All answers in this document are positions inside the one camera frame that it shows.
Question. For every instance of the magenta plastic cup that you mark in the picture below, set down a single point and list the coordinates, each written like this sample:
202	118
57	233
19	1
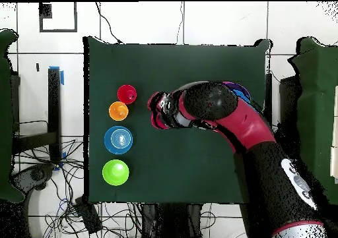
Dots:
158	125

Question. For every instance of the purple plastic bowl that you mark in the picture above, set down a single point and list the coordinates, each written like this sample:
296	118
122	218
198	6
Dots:
237	86

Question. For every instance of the large light blue plastic bowl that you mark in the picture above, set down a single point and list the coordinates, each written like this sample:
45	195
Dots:
244	95

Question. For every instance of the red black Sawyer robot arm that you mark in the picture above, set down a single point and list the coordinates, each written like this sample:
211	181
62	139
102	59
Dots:
250	127

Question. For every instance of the red plastic cup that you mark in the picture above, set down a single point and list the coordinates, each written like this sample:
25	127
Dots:
124	91

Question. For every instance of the dark green tablecloth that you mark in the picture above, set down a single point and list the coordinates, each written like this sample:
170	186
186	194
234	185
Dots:
158	69

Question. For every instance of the orange plastic cup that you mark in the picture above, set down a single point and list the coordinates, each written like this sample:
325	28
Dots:
118	111

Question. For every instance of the shallow light blue plastic bowl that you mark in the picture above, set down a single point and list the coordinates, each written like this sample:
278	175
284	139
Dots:
118	140

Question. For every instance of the green plastic bowl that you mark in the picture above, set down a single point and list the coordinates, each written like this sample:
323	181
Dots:
115	172

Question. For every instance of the black power adapter box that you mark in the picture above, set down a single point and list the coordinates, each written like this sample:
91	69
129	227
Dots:
88	217

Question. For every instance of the dark gray floor stand base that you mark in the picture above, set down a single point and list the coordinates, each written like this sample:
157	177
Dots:
38	174

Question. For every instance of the green cloth covered side table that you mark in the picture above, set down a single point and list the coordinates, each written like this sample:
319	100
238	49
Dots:
317	103
5	116

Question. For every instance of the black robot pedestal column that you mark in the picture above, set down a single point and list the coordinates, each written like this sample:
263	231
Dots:
171	222

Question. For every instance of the dark square floor frame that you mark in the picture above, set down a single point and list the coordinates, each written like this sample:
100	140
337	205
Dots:
45	11

